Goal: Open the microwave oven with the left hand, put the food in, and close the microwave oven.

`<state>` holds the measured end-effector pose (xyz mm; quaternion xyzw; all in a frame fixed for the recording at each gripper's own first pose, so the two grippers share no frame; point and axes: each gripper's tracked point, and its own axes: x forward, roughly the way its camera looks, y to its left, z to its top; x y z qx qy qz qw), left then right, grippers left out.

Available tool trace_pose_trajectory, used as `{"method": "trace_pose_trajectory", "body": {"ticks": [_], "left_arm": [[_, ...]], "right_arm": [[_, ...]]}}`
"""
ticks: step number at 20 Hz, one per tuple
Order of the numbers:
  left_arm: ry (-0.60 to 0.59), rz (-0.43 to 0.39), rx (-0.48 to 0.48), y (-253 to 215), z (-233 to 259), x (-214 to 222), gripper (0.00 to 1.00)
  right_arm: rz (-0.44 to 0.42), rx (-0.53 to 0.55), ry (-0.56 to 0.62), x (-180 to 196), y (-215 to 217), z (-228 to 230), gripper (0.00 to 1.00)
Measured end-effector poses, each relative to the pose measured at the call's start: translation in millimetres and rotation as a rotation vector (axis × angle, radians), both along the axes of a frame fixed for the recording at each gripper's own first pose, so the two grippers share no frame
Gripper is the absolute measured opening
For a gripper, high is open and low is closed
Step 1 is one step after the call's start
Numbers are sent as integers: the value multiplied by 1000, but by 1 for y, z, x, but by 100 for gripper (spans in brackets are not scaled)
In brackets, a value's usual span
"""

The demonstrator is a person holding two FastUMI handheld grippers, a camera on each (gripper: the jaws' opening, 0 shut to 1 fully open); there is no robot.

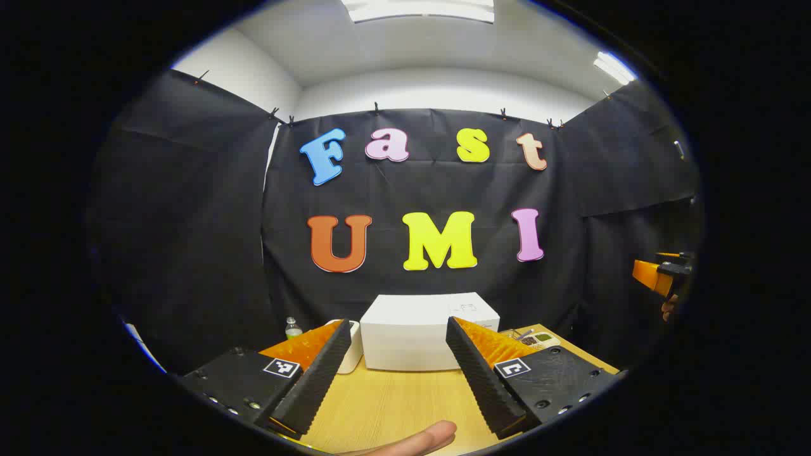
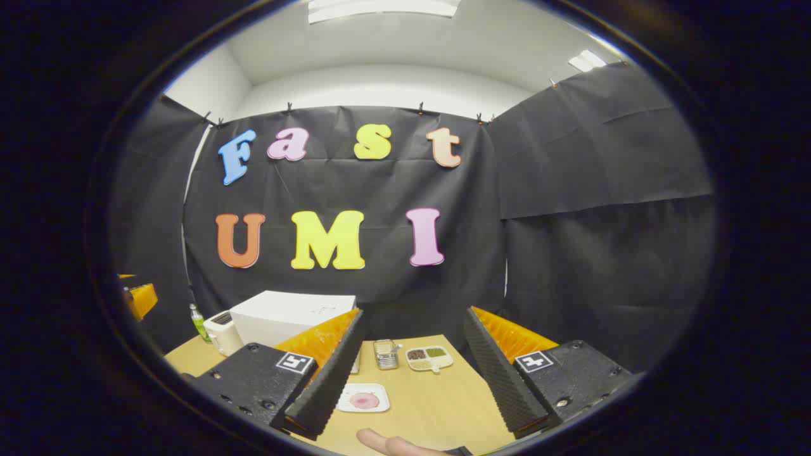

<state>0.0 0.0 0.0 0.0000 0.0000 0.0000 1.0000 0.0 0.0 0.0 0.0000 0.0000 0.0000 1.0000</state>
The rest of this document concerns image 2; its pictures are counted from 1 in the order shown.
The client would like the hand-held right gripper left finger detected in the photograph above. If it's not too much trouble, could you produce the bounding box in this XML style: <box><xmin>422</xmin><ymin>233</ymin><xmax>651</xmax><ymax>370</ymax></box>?
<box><xmin>190</xmin><ymin>308</ymin><xmax>366</xmax><ymax>441</ymax></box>

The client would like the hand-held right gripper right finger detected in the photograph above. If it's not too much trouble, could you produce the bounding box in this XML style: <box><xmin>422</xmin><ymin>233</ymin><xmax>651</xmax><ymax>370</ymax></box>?
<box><xmin>464</xmin><ymin>306</ymin><xmax>634</xmax><ymax>440</ymax></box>

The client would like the white plate of pink food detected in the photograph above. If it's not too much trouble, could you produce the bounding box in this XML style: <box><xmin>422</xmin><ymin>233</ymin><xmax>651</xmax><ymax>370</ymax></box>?
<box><xmin>336</xmin><ymin>383</ymin><xmax>391</xmax><ymax>414</ymax></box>

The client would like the white microwave oven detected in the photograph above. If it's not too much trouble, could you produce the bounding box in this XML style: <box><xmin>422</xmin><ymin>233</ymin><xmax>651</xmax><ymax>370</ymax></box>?
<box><xmin>229</xmin><ymin>291</ymin><xmax>361</xmax><ymax>374</ymax></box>

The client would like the metal mesh basket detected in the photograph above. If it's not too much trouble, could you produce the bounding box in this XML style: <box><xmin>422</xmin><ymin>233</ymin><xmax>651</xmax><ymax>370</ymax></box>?
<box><xmin>373</xmin><ymin>339</ymin><xmax>401</xmax><ymax>371</ymax></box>

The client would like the green drink bottle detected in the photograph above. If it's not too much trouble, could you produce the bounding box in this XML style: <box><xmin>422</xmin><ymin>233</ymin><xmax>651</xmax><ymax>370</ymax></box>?
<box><xmin>189</xmin><ymin>303</ymin><xmax>211</xmax><ymax>343</ymax></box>

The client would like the white divided grain dish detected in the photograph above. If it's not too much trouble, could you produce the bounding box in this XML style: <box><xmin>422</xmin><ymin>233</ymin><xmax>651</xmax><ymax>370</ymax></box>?
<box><xmin>405</xmin><ymin>346</ymin><xmax>454</xmax><ymax>374</ymax></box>

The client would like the white toaster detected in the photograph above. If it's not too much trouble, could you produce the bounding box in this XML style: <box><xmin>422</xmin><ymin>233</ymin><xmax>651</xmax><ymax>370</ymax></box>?
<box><xmin>203</xmin><ymin>310</ymin><xmax>245</xmax><ymax>357</ymax></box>

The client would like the black backdrop cloth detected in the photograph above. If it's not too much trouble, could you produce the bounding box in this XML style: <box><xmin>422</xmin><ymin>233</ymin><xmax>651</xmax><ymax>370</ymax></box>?
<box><xmin>108</xmin><ymin>62</ymin><xmax>717</xmax><ymax>374</ymax></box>

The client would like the small ceiling light panel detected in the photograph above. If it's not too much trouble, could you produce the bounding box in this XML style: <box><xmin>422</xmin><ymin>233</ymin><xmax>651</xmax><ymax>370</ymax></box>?
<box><xmin>569</xmin><ymin>50</ymin><xmax>607</xmax><ymax>72</ymax></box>

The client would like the long ceiling light panel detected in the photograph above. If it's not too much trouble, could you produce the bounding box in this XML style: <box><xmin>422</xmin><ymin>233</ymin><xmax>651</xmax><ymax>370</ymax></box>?
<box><xmin>309</xmin><ymin>0</ymin><xmax>460</xmax><ymax>23</ymax></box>

